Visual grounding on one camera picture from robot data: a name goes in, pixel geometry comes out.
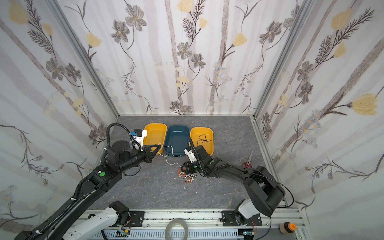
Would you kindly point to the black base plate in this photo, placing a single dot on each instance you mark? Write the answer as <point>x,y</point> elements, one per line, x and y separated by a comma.
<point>133,219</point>
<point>235,219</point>

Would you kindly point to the tape roll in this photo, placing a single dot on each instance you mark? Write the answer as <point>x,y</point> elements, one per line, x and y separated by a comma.
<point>177,229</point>

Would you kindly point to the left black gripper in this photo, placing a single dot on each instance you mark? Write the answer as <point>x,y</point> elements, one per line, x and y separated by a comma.
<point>146,154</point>

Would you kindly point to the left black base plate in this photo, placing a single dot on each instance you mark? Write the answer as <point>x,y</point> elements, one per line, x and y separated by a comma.
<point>133,219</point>

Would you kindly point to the orange capped bottle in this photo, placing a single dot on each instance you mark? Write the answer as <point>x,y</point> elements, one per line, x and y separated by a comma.
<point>287,228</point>

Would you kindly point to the teal plastic tray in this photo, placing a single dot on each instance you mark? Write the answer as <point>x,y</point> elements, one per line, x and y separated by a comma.
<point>177,140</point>

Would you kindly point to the right yellow plastic tray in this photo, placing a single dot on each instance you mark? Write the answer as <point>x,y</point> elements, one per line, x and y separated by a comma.
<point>202,136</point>

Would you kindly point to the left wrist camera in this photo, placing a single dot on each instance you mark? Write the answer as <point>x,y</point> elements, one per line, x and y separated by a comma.
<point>137,137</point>

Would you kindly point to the red handled scissors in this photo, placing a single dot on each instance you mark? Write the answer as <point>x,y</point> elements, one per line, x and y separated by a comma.
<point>247,164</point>

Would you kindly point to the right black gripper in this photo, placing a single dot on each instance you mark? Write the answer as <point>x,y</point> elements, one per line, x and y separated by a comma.
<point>198,157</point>

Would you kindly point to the left yellow plastic tray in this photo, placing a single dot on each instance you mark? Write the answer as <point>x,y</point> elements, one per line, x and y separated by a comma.
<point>156,134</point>

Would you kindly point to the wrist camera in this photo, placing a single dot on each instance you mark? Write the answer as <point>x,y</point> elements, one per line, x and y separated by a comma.
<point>137,137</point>
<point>191,154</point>

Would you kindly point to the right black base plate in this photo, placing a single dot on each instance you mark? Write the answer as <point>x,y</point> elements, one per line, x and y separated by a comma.
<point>235,219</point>

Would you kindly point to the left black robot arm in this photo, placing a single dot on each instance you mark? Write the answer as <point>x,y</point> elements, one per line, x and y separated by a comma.
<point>88,191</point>

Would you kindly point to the aluminium mounting rail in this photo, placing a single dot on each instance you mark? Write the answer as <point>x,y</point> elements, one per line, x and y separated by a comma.
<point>211,224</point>

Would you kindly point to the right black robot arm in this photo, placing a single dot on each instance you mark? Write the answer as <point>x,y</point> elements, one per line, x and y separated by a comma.
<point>265,193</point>

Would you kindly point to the yellow plastic tray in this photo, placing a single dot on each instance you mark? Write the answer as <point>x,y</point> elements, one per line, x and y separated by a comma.
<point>156,134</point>
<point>202,136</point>

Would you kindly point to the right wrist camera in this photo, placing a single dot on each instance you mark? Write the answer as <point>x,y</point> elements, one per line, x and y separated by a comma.
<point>191,154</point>

